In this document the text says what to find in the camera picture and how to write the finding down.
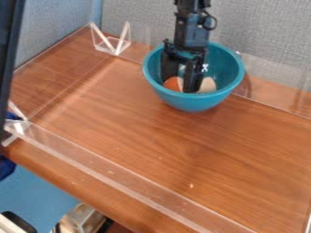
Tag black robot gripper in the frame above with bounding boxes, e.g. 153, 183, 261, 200
161, 12, 211, 93

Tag brown white toy mushroom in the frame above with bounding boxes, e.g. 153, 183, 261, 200
163, 76, 217, 94

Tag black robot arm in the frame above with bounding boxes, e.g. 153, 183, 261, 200
161, 0, 215, 93

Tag blue plastic bowl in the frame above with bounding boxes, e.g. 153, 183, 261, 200
142, 42, 246, 112

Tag clear acrylic back barrier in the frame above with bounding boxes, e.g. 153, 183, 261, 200
122, 28, 311, 119

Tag clear acrylic barrier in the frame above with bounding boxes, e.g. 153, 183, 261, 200
122, 28, 311, 119
0, 118, 257, 233

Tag clear acrylic front barrier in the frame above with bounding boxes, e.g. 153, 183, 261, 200
0, 118, 257, 233

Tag dark foreground pole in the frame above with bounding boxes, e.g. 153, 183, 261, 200
0, 0, 26, 136

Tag blue cloth object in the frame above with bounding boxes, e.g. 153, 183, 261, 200
0, 111, 20, 181

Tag clear box under table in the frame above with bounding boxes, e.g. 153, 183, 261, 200
51, 203, 107, 233

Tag black white object bottom left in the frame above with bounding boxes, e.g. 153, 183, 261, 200
0, 211, 38, 233

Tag clear acrylic corner bracket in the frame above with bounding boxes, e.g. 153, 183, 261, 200
88, 22, 131, 56

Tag clear acrylic left bracket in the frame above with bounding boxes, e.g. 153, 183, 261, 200
2, 101, 28, 147

